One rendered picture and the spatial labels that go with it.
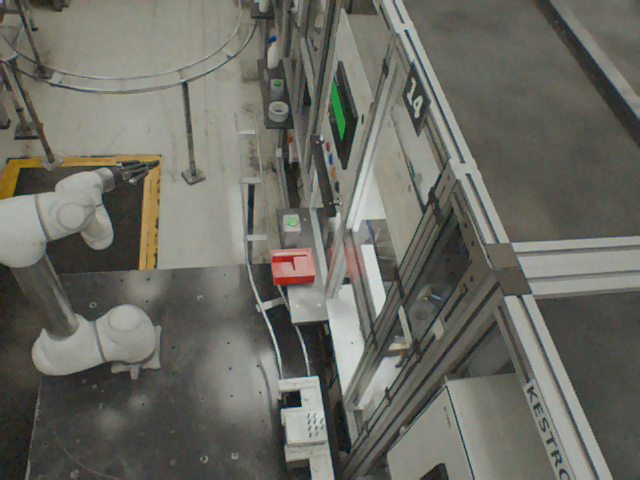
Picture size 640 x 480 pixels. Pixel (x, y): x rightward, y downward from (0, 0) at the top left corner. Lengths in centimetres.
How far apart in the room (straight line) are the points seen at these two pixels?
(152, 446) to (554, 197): 157
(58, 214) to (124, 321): 57
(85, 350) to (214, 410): 50
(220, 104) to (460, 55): 308
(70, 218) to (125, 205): 199
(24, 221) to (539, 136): 123
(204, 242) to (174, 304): 106
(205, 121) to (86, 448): 257
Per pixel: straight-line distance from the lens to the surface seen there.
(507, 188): 94
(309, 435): 176
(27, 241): 155
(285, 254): 202
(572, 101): 120
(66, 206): 148
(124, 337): 192
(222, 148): 377
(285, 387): 186
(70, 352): 193
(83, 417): 211
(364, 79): 137
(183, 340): 216
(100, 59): 465
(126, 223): 337
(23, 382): 300
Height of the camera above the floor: 262
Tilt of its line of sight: 53 degrees down
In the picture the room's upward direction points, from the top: 12 degrees clockwise
